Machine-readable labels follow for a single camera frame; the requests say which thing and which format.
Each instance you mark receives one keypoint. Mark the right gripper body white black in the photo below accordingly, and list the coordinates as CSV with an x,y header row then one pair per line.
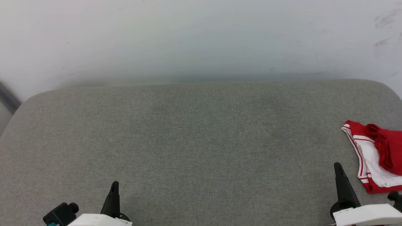
x,y
367,216

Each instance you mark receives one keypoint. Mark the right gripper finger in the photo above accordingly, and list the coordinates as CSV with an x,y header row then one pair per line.
x,y
344,190

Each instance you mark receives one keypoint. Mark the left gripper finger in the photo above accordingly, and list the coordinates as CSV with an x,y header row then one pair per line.
x,y
113,202

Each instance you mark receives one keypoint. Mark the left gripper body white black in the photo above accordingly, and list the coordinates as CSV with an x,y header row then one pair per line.
x,y
97,221

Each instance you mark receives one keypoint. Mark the red and white garment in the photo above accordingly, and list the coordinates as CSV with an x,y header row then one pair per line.
x,y
389,147

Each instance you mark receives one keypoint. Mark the grey fabric sofa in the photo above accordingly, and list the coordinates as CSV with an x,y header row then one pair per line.
x,y
201,141

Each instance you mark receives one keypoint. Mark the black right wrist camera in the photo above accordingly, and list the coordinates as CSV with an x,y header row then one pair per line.
x,y
396,198

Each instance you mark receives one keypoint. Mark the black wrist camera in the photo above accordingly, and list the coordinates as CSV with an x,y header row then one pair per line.
x,y
396,198
61,214

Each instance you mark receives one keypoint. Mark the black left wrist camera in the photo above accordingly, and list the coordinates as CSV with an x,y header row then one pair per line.
x,y
61,214

